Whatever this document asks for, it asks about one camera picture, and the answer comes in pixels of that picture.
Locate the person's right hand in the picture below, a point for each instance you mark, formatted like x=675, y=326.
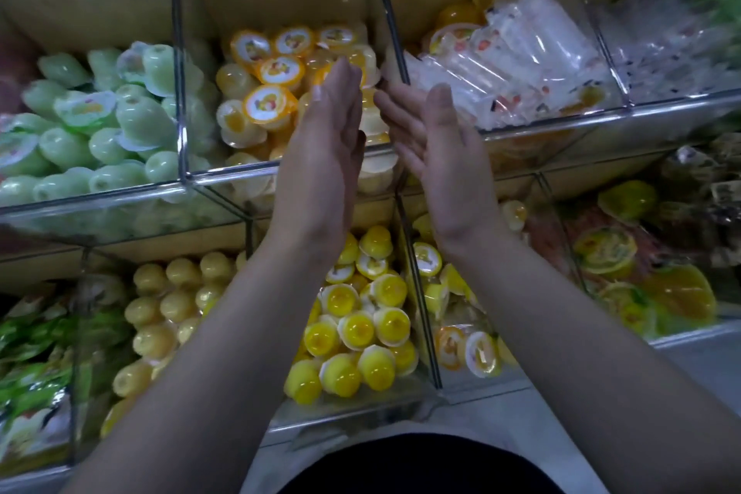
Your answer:
x=446, y=175

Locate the green juice pouches pile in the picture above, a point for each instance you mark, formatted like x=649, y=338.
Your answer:
x=41, y=384

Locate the pile of orange-lid jelly cups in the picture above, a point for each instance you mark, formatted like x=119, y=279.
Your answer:
x=261, y=88

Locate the pile of yellow jelly cups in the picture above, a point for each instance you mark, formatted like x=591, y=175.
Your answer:
x=353, y=337

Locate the pile of clear packets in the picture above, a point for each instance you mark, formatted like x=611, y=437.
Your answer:
x=521, y=59

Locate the person's left hand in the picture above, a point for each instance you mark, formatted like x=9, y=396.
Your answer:
x=319, y=170

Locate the person's left forearm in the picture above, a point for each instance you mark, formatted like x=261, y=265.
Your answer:
x=185, y=395

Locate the pile of pastel jelly cups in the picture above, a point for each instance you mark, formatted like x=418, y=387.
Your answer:
x=463, y=343

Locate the pile of brown snack packets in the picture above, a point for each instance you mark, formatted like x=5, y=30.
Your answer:
x=706, y=187

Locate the light grey shorts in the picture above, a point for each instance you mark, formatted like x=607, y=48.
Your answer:
x=261, y=459

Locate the pile of white jelly sticks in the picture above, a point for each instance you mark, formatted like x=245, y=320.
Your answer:
x=677, y=48

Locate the person's right forearm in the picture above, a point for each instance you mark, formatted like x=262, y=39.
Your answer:
x=614, y=372

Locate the black shirt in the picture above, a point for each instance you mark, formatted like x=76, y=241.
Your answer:
x=423, y=467

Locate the pile of pale yellow jelly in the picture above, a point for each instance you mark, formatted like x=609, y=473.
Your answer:
x=162, y=303

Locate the pile of green jelly cups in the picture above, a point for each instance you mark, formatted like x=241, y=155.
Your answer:
x=93, y=129

